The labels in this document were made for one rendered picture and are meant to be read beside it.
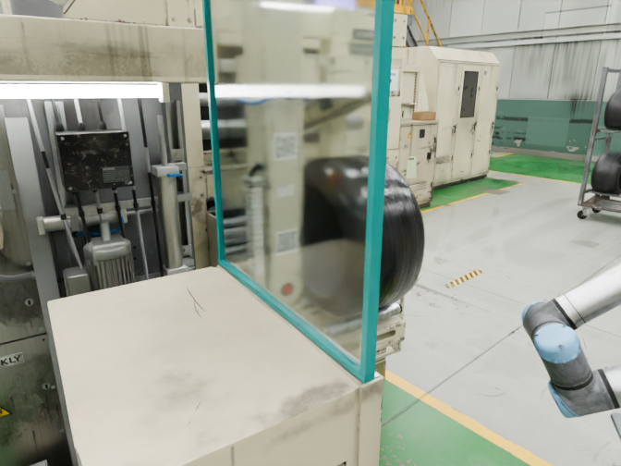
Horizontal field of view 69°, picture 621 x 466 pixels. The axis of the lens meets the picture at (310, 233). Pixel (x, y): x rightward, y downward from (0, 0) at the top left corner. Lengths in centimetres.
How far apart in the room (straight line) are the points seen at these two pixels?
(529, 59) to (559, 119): 174
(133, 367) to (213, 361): 12
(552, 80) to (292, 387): 1284
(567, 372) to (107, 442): 95
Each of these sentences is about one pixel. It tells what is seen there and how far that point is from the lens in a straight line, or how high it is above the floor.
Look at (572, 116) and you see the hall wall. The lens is 1302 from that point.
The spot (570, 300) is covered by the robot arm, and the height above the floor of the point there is 117.
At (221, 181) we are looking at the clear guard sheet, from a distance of 102.
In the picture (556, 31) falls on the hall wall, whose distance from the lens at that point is 1338.
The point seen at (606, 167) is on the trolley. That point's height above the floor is 72.
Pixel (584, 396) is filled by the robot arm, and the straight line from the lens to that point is 126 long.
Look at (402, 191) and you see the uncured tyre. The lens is 147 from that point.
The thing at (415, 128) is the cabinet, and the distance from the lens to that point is 633.
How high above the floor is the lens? 167
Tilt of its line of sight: 18 degrees down
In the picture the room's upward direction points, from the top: straight up
